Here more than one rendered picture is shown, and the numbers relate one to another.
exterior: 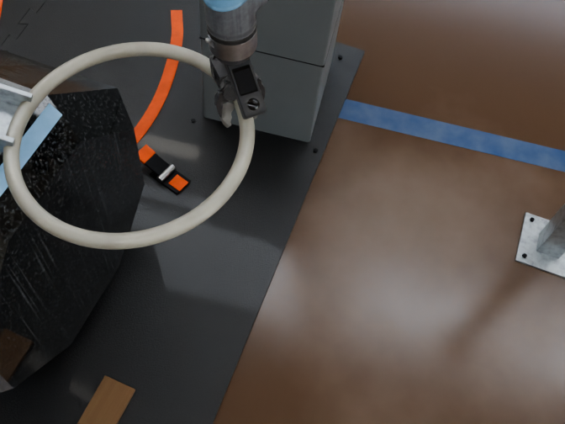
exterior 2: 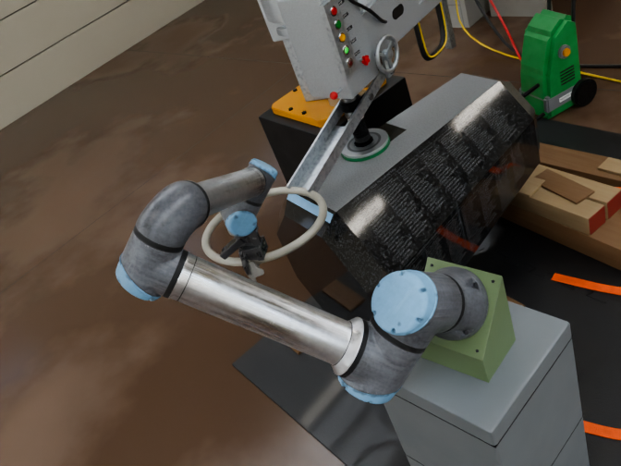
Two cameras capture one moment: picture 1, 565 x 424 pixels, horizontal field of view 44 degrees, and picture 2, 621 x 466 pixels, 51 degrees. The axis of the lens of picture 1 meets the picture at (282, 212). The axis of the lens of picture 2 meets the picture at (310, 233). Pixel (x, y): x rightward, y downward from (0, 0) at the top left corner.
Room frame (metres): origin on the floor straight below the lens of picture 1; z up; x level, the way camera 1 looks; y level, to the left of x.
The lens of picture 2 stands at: (2.45, -0.84, 2.25)
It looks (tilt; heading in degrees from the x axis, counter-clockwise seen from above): 35 degrees down; 142
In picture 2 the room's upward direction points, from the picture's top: 23 degrees counter-clockwise
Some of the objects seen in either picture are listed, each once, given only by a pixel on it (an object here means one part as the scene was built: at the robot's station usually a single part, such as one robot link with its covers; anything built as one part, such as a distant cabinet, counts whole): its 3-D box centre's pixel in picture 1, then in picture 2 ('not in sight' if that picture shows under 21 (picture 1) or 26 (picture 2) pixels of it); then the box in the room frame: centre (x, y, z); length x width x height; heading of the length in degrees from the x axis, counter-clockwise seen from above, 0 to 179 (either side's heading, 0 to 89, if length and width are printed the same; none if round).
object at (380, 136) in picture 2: not in sight; (364, 142); (0.77, 0.97, 0.86); 0.21 x 0.21 x 0.01
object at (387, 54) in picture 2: not in sight; (380, 55); (0.89, 1.08, 1.21); 0.15 x 0.10 x 0.15; 89
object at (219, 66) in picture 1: (233, 66); (249, 242); (0.89, 0.14, 1.03); 0.09 x 0.08 x 0.12; 30
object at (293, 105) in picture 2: not in sight; (327, 92); (0.14, 1.49, 0.76); 0.49 x 0.49 x 0.05; 77
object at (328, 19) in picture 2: not in sight; (338, 37); (0.88, 0.89, 1.38); 0.08 x 0.03 x 0.28; 89
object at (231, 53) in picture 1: (230, 38); not in sight; (0.89, 0.14, 1.11); 0.10 x 0.09 x 0.05; 120
